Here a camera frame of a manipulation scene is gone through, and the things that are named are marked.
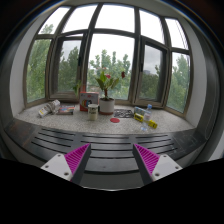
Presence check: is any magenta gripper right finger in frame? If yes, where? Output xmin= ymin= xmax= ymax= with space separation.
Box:
xmin=133 ymin=144 xmax=182 ymax=185

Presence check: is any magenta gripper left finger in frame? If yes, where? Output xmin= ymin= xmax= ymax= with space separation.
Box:
xmin=42 ymin=143 xmax=91 ymax=184

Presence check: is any clear plastic water bottle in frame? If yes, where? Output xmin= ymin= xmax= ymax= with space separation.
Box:
xmin=141 ymin=104 xmax=152 ymax=132

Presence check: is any dark slatted radiator cover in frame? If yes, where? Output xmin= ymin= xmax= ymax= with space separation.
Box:
xmin=5 ymin=119 xmax=206 ymax=174

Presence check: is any yellow small box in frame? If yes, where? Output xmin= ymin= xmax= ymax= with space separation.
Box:
xmin=148 ymin=120 xmax=157 ymax=129

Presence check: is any yellow box behind bottle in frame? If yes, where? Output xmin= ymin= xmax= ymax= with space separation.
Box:
xmin=134 ymin=113 xmax=143 ymax=122

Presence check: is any colourful flat book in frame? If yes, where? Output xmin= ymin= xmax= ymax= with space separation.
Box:
xmin=57 ymin=106 xmax=75 ymax=115

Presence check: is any light blue packet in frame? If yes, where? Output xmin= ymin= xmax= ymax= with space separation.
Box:
xmin=134 ymin=106 xmax=146 ymax=116

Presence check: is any red round coaster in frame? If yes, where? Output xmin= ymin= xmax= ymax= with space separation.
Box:
xmin=110 ymin=118 xmax=120 ymax=123

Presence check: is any white paper cup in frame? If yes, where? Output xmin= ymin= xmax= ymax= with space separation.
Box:
xmin=88 ymin=104 xmax=98 ymax=121

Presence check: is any black patterned mat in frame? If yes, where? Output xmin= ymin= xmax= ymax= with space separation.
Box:
xmin=114 ymin=109 xmax=134 ymax=118

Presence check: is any wrapped white package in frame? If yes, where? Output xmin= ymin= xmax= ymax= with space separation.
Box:
xmin=38 ymin=100 xmax=60 ymax=118

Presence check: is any red cardboard box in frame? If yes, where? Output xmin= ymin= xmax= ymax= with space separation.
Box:
xmin=80 ymin=92 xmax=99 ymax=111

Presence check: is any white plant pot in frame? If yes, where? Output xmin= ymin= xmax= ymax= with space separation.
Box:
xmin=99 ymin=99 xmax=115 ymax=115

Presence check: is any green potted plant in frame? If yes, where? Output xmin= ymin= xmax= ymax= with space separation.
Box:
xmin=96 ymin=71 xmax=120 ymax=100

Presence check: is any bay window frame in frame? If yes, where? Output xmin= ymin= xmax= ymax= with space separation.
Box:
xmin=24 ymin=0 xmax=191 ymax=115

